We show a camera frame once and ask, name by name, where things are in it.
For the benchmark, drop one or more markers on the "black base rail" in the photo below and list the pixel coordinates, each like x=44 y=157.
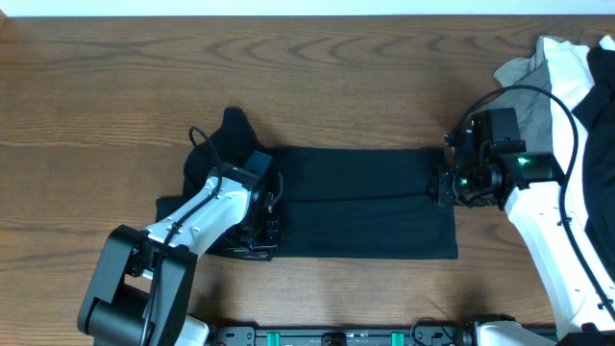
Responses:
x=424 y=331

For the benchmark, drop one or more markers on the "grey garment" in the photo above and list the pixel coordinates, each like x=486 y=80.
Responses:
x=533 y=109

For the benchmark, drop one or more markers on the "black polo shirt with logo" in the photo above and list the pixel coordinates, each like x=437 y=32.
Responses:
x=331 y=203

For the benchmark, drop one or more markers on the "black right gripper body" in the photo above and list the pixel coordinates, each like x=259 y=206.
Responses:
x=459 y=187

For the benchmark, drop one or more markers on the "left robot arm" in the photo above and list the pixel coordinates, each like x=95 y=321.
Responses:
x=140 y=289

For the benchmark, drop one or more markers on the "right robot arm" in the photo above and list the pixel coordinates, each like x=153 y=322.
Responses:
x=541 y=196

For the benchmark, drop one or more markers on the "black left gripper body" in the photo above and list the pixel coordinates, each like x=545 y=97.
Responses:
x=259 y=235

